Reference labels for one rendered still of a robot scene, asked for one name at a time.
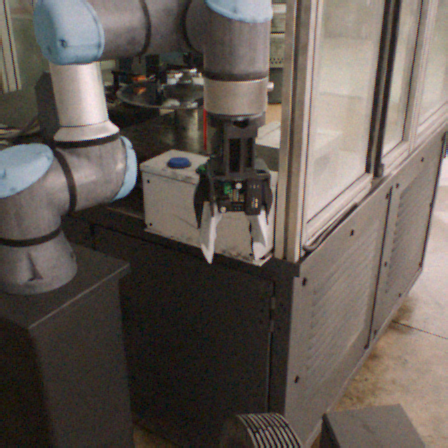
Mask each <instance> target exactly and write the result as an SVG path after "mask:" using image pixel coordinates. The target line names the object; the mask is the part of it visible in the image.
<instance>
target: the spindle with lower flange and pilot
mask: <svg viewBox="0 0 448 448"><path fill-rule="evenodd" d="M174 114H175V130H177V131H180V132H192V131H195V130H197V110H180V107H179V109H178V110H174Z"/></svg>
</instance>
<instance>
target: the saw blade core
mask: <svg viewBox="0 0 448 448"><path fill-rule="evenodd" d="M178 80H179V78H177V79H176V80H175V79H167V84H165V85H164V86H163V87H161V86H159V85H158V84H156V82H155V80H154V81H148V82H142V83H138V84H135V85H132V86H130V87H128V88H126V89H124V90H123V91H122V92H121V95H122V96H123V97H124V98H126V99H128V100H129V101H132V102H135V103H139V104H144V105H151V106H159V107H160V108H161V107H178V108H179V107H187V106H190V107H196V106H197V107H202V106H204V93H203V94H200V95H194V96H174V95H169V94H166V93H164V92H163V88H164V87H165V86H168V85H172V84H176V81H178ZM191 80H192V81H194V84H200V85H203V86H204V79H203V78H191Z"/></svg>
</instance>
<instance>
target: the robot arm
mask: <svg viewBox="0 0 448 448"><path fill-rule="evenodd" d="M17 1H18V2H19V3H20V4H21V5H22V6H23V7H24V8H25V9H26V10H27V11H28V12H29V13H31V14H32V15H33V24H34V31H35V35H36V39H37V45H38V46H39V47H40V48H41V53H42V55H44V57H45V58H46V59H47V60H48V61H49V66H50V71H51V76H52V80H53V91H54V96H55V100H56V105H57V111H58V116H59V121H60V129H59V130H58V132H57V133H56V134H55V136H54V141H55V146H56V150H52V151H51V150H50V149H49V148H48V147H47V146H46V145H44V144H37V143H31V144H29V145H25V144H23V145H18V146H14V147H10V148H7V149H4V150H2V151H1V152H0V291H2V292H4V293H7V294H12V295H36V294H41V293H45V292H48V291H51V290H54V289H57V288H59V287H61V286H63V285H65V284H66V283H68V281H69V280H70V279H71V278H72V277H73V276H74V275H75V273H76V272H77V264H76V258H75V255H74V253H73V251H72V249H71V247H70V245H69V243H68V241H67V240H66V237H65V235H64V233H63V230H62V224H61V215H64V214H66V213H70V212H74V211H81V210H84V209H88V208H91V207H93V206H97V205H100V204H108V203H111V202H113V201H114V200H117V199H120V198H122V197H124V196H126V195H127V194H128V193H129V192H130V191H131V188H132V187H133V186H134V183H135V180H136V175H137V163H136V157H135V153H134V150H133V149H131V147H132V146H131V144H130V143H129V141H128V140H127V139H126V138H125V137H123V136H121V135H120V134H119V128H118V127H117V126H115V125H114V124H113V123H111V122H110V121H109V120H108V115H107V109H106V103H105V97H104V92H103V79H102V73H101V68H100V62H101V61H108V60H115V59H123V58H130V57H141V56H148V55H156V54H163V53H171V52H179V51H185V52H191V53H195V54H199V55H204V108H205V110H206V111H207V112H206V123H207V124H208V125H209V126H211V127H213V128H216V129H217V130H216V132H215V133H214V135H213V137H212V138H211V154H210V159H207V162H205V163H204V164H203V167H204V169H205V170H206V173H205V175H204V174H199V179H198V182H197V184H196V186H195V189H194V193H193V207H194V212H195V217H196V222H197V227H198V232H199V238H200V243H201V247H202V250H203V253H204V255H205V257H206V259H207V260H208V262H209V263H212V262H213V257H214V253H215V247H214V241H215V240H216V238H217V232H216V227H217V224H218V223H219V222H220V220H221V219H222V216H223V212H228V211H231V212H241V211H244V212H245V215H246V218H247V219H248V220H249V221H250V225H249V232H250V235H251V248H252V252H253V256H254V260H256V261H257V260H258V259H259V256H260V254H261V252H262V250H263V247H267V240H266V236H267V231H268V215H269V212H270V209H271V207H272V203H273V193H272V189H271V187H270V184H271V174H270V172H269V170H268V169H267V167H266V165H265V163H264V161H263V159H262V157H258V155H257V153H256V138H257V132H258V128H260V127H262V126H263V125H265V118H266V112H265V110H266V109H267V97H268V95H267V91H271V90H273V84H272V83H268V76H269V55H270V31H271V18H272V16H273V10H272V7H271V0H17ZM214 196H216V200H215V199H214Z"/></svg>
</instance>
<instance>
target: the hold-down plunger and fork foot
mask: <svg viewBox="0 0 448 448"><path fill-rule="evenodd" d="M151 60H152V64H151V65H149V71H150V74H155V82H156V84H158V80H159V79H161V84H160V85H165V84H167V70H166V69H165V68H166V67H167V61H163V60H160V54H156V55H151Z"/></svg>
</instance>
